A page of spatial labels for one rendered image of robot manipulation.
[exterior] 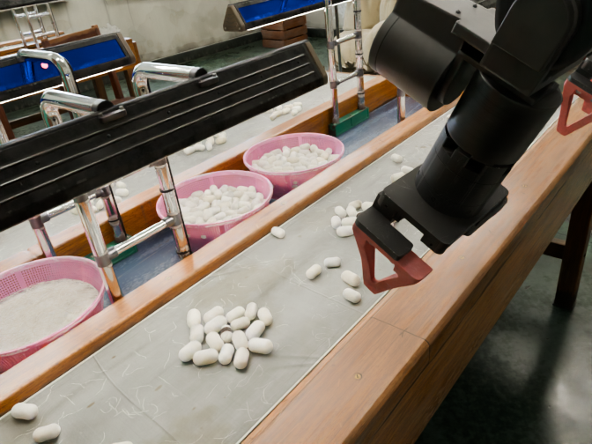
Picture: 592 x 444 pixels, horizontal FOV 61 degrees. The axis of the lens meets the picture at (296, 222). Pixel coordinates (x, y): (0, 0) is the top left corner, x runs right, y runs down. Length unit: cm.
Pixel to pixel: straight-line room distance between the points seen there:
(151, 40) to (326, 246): 566
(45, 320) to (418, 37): 81
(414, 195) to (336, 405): 34
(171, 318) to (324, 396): 32
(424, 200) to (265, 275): 55
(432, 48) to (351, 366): 45
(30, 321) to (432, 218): 77
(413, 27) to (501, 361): 153
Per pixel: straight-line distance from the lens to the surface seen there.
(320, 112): 163
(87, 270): 105
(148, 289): 91
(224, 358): 75
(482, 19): 37
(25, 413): 80
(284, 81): 80
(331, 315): 81
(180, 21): 669
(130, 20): 636
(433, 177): 39
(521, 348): 187
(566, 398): 176
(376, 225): 39
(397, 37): 38
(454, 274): 85
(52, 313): 100
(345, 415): 65
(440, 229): 38
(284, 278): 90
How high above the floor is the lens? 127
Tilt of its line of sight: 30 degrees down
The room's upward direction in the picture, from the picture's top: 7 degrees counter-clockwise
